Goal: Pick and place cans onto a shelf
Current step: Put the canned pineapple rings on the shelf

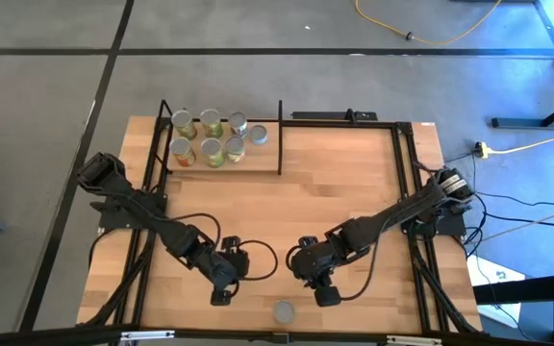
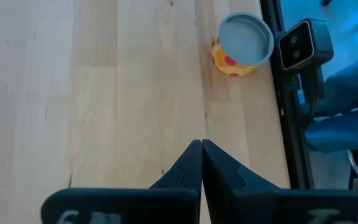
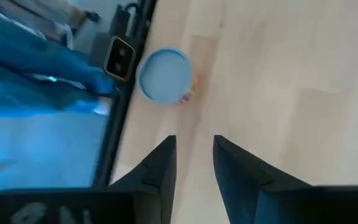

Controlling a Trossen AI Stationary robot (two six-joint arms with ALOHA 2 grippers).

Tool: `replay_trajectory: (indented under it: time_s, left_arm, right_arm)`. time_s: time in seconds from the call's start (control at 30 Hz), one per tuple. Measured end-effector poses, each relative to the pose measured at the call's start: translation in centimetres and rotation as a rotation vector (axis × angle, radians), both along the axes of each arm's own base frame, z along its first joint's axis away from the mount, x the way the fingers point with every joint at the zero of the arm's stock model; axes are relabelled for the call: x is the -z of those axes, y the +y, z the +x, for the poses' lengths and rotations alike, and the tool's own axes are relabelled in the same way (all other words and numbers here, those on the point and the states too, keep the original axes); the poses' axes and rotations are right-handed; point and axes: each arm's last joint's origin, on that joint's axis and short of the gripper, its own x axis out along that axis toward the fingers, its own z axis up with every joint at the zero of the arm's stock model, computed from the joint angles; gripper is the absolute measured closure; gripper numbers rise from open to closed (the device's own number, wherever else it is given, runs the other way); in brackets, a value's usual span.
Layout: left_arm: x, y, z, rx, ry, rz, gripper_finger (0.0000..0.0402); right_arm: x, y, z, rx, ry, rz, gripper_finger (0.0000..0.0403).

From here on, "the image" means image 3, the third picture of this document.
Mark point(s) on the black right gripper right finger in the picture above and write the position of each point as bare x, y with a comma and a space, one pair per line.
238, 174

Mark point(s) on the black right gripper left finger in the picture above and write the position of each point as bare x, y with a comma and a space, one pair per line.
160, 174

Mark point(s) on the yellow pineapple rings can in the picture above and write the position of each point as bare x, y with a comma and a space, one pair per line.
165, 76

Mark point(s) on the black aluminium table frame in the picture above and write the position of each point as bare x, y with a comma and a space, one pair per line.
112, 140

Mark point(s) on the small table-level camera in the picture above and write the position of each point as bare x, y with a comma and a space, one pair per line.
120, 59

